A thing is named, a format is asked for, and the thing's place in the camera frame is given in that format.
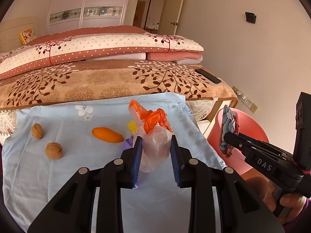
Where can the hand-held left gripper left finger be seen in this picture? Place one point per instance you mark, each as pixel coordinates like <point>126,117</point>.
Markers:
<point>137,162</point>

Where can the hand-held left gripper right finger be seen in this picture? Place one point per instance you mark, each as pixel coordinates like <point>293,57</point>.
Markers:
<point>174,162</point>

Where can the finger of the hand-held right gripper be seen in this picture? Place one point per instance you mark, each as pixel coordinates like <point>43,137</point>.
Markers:
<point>267,146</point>
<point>234,140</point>

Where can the printed paper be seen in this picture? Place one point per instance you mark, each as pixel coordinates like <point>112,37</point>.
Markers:
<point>228,123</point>

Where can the pink plastic bin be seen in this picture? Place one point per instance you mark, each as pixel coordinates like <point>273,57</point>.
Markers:
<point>252,128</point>

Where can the orange plastic bag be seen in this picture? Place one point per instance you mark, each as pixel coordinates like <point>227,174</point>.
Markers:
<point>153,119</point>

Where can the person's right hand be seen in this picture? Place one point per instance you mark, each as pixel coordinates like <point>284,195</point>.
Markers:
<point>294,203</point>

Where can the yellow foam net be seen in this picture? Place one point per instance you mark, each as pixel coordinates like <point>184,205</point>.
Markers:
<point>132,126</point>

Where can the orange oblong fruit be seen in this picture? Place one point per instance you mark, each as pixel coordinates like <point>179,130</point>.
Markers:
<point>107,134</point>

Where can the white quilted mattress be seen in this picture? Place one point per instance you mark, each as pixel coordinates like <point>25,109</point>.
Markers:
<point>201,109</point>

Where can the white phone charger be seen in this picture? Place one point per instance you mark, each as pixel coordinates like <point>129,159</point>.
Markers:
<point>241,95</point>

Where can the light blue floral cloth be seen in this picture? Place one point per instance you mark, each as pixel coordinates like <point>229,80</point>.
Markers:
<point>73,174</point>

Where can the black smartphone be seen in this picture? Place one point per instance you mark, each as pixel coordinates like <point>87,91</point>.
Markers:
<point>208,76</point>

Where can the round brown walnut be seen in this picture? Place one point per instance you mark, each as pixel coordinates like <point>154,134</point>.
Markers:
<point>54,151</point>
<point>37,131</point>

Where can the brown leaf-print blanket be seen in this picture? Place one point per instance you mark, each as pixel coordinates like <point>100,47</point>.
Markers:
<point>109,77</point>

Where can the pink folded blanket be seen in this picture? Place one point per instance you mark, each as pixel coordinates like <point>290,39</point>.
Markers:
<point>175,57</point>

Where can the folded dotted tree-print quilt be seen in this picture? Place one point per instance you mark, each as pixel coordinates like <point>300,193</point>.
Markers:
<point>97,48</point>

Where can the cream open door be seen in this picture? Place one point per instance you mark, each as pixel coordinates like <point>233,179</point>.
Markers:
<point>172,12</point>

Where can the white sliding-door wardrobe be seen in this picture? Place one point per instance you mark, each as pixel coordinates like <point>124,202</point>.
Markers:
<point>90,2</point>

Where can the yellow flower pillow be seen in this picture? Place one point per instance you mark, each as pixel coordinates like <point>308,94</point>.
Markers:
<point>28,36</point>

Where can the cream headboard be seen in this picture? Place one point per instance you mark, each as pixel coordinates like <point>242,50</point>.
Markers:
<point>14,34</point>

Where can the beige wall socket strip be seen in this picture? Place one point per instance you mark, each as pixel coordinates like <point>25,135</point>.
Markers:
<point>250,103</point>

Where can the black wall bracket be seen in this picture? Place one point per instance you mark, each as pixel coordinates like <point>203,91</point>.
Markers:
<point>250,17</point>

